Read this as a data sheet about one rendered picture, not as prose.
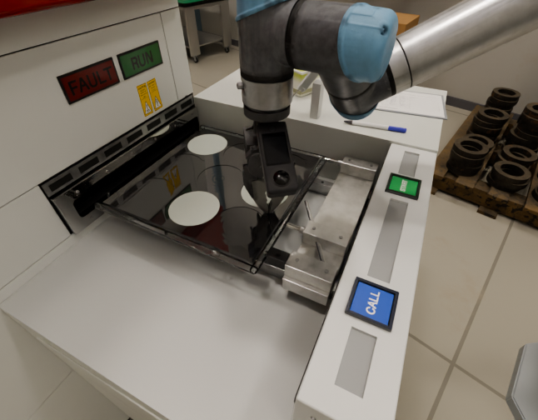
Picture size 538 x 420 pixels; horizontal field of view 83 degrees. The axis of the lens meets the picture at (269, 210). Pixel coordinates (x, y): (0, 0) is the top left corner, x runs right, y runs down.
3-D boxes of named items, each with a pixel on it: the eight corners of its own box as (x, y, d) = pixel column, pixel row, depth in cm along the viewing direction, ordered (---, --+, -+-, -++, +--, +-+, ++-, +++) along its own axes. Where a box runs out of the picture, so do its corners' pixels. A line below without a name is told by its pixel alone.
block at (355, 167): (339, 172, 72) (341, 162, 70) (343, 164, 74) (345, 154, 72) (373, 181, 70) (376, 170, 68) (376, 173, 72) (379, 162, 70)
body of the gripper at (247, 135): (282, 152, 58) (285, 88, 50) (292, 179, 52) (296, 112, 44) (242, 155, 57) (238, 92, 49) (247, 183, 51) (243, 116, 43)
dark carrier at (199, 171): (103, 204, 62) (102, 202, 61) (201, 129, 84) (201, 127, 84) (252, 264, 51) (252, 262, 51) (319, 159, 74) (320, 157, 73)
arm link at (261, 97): (299, 82, 41) (237, 86, 40) (296, 114, 44) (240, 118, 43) (287, 63, 46) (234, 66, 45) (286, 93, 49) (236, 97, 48)
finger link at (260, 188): (265, 197, 63) (264, 158, 56) (269, 216, 58) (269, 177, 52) (250, 197, 62) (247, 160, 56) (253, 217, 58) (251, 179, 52)
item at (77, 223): (70, 232, 62) (47, 197, 56) (197, 135, 91) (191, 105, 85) (77, 235, 62) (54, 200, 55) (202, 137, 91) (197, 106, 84)
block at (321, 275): (284, 274, 51) (284, 263, 49) (291, 260, 53) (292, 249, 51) (330, 293, 48) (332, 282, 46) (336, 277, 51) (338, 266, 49)
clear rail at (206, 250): (93, 209, 62) (91, 203, 61) (99, 205, 62) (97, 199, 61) (256, 277, 50) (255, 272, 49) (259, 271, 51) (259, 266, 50)
